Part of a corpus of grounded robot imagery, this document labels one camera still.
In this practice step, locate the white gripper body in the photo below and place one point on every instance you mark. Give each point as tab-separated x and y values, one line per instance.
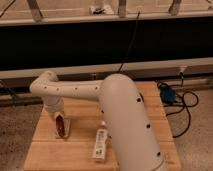
53	107

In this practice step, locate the dark red pepper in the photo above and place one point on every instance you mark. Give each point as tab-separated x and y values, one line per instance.
60	126

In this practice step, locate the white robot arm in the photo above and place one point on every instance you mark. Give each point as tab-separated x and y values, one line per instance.
133	139

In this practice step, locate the white sponge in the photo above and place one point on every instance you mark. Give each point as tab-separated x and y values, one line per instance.
66	127

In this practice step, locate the white tube with cap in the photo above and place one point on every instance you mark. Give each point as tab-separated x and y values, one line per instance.
99	151

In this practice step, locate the black barrier panel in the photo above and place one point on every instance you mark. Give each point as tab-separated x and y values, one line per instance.
96	43

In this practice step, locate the blue clamp device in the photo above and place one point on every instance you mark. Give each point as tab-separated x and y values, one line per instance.
167	94

